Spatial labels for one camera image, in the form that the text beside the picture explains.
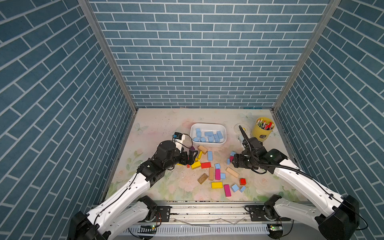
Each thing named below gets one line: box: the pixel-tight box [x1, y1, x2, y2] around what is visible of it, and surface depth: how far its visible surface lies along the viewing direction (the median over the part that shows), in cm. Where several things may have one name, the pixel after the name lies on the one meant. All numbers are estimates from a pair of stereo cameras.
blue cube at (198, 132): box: [195, 128, 202, 138], surface depth 107 cm
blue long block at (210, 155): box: [207, 151, 213, 161], surface depth 96 cm
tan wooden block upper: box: [198, 145, 208, 155], surface depth 98 cm
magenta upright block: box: [215, 169, 221, 180], surface depth 88 cm
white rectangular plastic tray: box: [190, 123, 227, 145], surface depth 107 cm
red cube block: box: [239, 178, 247, 186], surface depth 85 cm
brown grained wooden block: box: [197, 173, 209, 185], surface depth 86 cm
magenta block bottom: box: [223, 184, 232, 197], surface depth 83 cm
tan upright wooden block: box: [208, 167, 215, 181], surface depth 88 cm
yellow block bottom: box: [211, 182, 224, 189], surface depth 84 cm
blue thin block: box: [213, 134, 220, 143], surface depth 104 cm
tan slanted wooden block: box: [225, 167, 240, 178], surface depth 89 cm
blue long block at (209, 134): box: [204, 131, 214, 137], surface depth 107 cm
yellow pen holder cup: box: [252, 117, 275, 142], surface depth 97 cm
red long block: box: [201, 162, 212, 169], surface depth 93 cm
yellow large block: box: [191, 161, 201, 170], surface depth 91 cm
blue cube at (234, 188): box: [231, 184, 239, 193], surface depth 82 cm
